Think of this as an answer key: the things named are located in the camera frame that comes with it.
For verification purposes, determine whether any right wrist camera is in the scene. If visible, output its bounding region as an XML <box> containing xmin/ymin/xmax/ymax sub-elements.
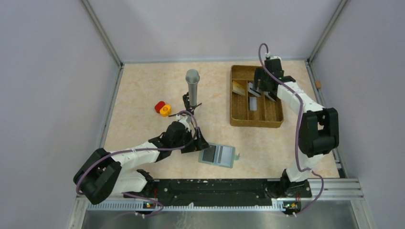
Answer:
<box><xmin>266</xmin><ymin>53</ymin><xmax>282</xmax><ymax>61</ymax></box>

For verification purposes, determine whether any grey microphone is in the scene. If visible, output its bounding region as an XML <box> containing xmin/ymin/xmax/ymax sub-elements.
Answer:
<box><xmin>185</xmin><ymin>69</ymin><xmax>200</xmax><ymax>107</ymax></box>

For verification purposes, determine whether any gold card in tray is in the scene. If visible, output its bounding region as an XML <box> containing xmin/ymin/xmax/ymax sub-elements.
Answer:
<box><xmin>232</xmin><ymin>81</ymin><xmax>246</xmax><ymax>96</ymax></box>

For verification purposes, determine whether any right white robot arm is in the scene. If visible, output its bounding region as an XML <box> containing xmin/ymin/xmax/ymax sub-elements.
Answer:
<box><xmin>254</xmin><ymin>56</ymin><xmax>339</xmax><ymax>198</ymax></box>

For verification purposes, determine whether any brown woven cutlery tray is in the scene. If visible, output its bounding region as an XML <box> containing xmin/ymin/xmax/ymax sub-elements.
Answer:
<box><xmin>230</xmin><ymin>65</ymin><xmax>284</xmax><ymax>128</ymax></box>

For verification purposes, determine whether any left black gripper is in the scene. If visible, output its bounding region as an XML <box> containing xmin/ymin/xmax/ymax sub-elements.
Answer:
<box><xmin>171</xmin><ymin>126</ymin><xmax>210</xmax><ymax>153</ymax></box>

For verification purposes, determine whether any green card holder wallet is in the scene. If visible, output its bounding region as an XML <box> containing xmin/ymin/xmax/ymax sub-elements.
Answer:
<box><xmin>198</xmin><ymin>143</ymin><xmax>240</xmax><ymax>168</ymax></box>

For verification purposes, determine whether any black credit card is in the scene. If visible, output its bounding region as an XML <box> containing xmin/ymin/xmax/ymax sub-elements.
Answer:
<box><xmin>202</xmin><ymin>145</ymin><xmax>216</xmax><ymax>163</ymax></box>

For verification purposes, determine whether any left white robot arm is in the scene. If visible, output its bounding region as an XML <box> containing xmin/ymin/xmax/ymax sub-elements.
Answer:
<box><xmin>73</xmin><ymin>121</ymin><xmax>210</xmax><ymax>204</ymax></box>

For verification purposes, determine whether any small wooden block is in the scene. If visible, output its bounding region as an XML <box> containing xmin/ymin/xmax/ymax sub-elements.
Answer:
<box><xmin>314</xmin><ymin>80</ymin><xmax>321</xmax><ymax>90</ymax></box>

